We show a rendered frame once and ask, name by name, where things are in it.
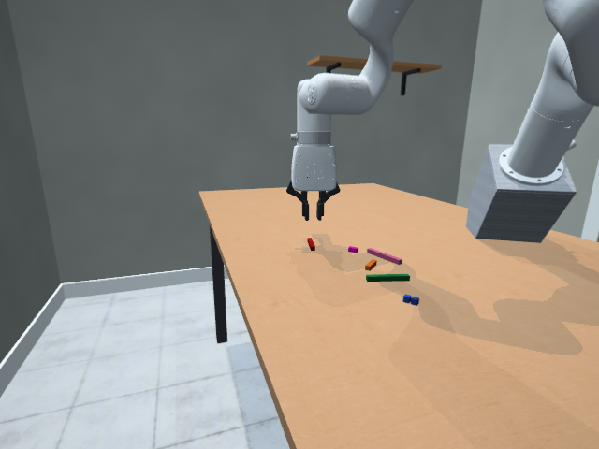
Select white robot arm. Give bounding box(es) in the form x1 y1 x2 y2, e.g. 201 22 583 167
291 0 599 186

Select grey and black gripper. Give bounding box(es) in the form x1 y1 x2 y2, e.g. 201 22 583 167
286 144 341 221

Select green rod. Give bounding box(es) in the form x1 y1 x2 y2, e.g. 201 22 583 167
366 274 410 282

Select pink rod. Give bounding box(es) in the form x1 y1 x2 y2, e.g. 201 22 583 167
367 248 402 265

